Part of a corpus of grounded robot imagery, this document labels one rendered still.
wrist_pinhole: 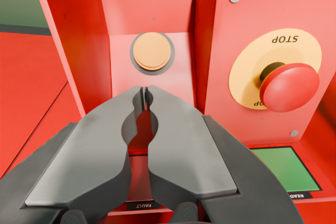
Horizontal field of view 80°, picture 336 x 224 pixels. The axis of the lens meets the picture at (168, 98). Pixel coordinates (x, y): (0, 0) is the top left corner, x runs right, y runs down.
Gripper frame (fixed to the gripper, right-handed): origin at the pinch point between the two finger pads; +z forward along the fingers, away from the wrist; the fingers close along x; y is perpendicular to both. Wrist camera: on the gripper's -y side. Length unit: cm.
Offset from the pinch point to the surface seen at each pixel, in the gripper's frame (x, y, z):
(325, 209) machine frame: 26.2, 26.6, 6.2
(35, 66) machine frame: -36, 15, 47
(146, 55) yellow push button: -0.3, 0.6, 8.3
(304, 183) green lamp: 12.8, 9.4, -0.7
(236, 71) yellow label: 6.9, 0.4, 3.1
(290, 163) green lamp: 12.7, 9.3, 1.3
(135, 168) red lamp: -1.8, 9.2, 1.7
